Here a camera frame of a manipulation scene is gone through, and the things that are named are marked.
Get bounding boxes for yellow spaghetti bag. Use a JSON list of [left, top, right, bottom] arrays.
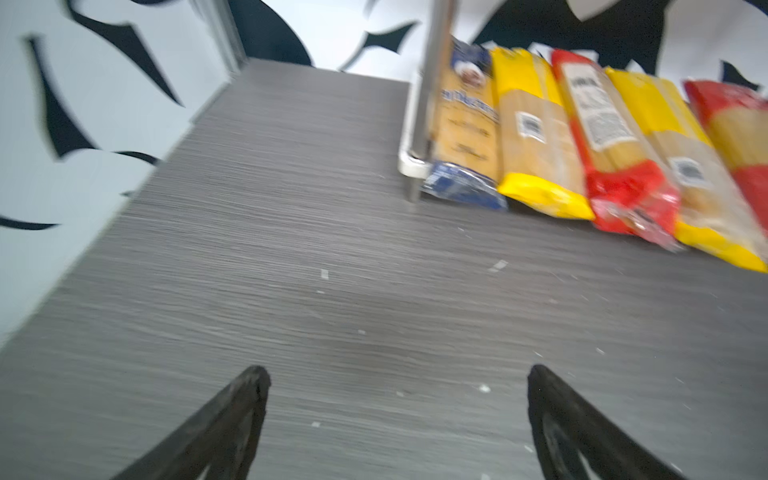
[[605, 68, 767, 273], [491, 47, 595, 221]]

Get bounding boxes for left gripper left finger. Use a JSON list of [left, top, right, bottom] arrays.
[[114, 365, 271, 479]]

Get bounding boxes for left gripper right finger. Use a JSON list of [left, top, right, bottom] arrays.
[[527, 364, 683, 479]]

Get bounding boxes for blue De Cecco spaghetti bag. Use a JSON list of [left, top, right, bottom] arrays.
[[422, 39, 507, 211]]

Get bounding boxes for white two-tier shelf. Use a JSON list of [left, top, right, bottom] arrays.
[[397, 0, 457, 203]]

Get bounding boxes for red clear spaghetti bag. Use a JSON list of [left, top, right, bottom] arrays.
[[551, 49, 683, 252]]

